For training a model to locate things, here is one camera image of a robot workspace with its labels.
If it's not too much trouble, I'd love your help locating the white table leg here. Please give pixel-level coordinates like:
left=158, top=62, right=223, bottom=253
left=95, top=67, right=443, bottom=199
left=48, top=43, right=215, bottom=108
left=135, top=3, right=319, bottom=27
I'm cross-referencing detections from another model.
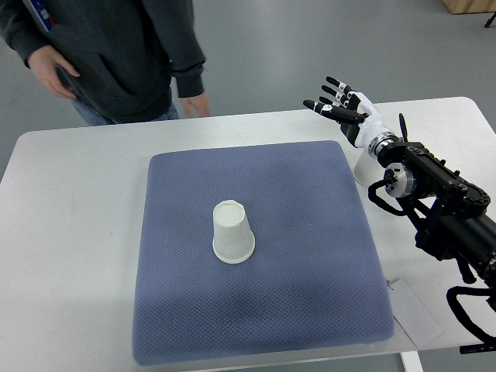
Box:
left=400, top=351, right=423, bottom=372

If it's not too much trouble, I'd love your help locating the blue textured foam cushion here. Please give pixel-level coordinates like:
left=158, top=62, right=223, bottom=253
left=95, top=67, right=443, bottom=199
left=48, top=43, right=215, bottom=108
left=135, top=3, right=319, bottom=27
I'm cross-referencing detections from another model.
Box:
left=133, top=140, right=394, bottom=365

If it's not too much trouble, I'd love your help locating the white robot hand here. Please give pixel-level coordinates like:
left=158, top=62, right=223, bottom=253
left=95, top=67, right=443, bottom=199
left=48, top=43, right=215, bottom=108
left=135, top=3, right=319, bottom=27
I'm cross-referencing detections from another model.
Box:
left=303, top=76, right=388, bottom=148

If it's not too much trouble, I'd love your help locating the white paper tag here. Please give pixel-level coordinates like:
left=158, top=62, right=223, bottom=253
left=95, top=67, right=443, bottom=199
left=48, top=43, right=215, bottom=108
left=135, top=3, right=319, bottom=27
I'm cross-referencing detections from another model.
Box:
left=387, top=279, right=443, bottom=346

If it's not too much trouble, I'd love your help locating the white paper cup on cushion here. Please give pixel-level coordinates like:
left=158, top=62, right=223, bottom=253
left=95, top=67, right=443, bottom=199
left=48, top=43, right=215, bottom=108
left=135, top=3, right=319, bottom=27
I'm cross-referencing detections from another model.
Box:
left=212, top=200, right=255, bottom=264

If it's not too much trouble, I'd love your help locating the wooden box corner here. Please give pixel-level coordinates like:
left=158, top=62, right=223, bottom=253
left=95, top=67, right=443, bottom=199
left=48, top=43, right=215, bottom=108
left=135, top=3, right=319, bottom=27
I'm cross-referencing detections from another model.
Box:
left=442, top=0, right=495, bottom=15

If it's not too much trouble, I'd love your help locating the person in dark hoodie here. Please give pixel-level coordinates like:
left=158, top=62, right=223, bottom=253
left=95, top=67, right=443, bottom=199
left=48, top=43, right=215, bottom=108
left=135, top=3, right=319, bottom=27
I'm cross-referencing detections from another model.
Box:
left=1, top=1, right=205, bottom=126

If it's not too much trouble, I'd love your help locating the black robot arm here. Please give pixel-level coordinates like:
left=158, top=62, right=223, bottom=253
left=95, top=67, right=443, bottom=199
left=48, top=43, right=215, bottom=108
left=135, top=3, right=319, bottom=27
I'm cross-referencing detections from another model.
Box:
left=303, top=77, right=495, bottom=289

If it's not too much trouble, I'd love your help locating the white paper cup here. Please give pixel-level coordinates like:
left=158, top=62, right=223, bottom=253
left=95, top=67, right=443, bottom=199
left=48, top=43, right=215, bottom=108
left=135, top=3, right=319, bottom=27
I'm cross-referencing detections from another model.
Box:
left=212, top=200, right=255, bottom=264
left=353, top=150, right=383, bottom=187

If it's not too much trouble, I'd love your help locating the black tripod leg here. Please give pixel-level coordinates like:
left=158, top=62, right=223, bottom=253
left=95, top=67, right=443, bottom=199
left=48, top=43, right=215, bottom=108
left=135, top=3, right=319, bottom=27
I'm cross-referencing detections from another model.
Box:
left=484, top=12, right=496, bottom=28

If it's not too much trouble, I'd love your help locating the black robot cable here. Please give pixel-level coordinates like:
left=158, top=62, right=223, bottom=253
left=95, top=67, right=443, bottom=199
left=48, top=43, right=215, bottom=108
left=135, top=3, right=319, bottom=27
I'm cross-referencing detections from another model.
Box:
left=446, top=284, right=496, bottom=346

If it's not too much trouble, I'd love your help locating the person's left hand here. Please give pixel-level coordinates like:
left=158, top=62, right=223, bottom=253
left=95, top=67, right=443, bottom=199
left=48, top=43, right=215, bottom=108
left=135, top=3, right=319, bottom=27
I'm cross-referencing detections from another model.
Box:
left=180, top=92, right=212, bottom=119

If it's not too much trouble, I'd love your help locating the black table control panel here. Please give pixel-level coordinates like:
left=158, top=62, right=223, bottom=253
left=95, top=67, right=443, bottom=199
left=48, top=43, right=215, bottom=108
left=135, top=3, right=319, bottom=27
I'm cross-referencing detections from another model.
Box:
left=459, top=343, right=496, bottom=355

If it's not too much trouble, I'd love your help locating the person's right hand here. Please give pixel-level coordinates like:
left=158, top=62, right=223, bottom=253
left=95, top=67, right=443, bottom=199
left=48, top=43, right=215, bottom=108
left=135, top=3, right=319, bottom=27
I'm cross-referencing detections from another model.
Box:
left=27, top=46, right=81, bottom=100

